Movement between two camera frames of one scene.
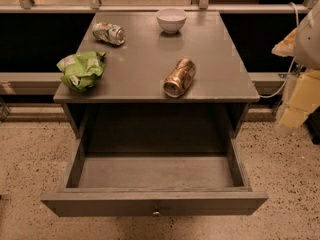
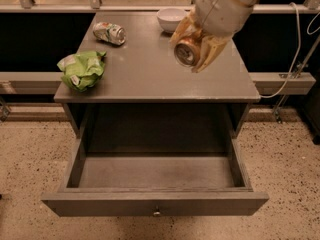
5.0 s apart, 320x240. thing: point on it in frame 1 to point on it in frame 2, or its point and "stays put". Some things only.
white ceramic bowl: [171, 20] stays put
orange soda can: [179, 78] to [187, 52]
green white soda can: [109, 33] stays put
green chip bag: [82, 71] stays put
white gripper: [308, 40] to [218, 14]
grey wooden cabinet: [158, 84] stays put
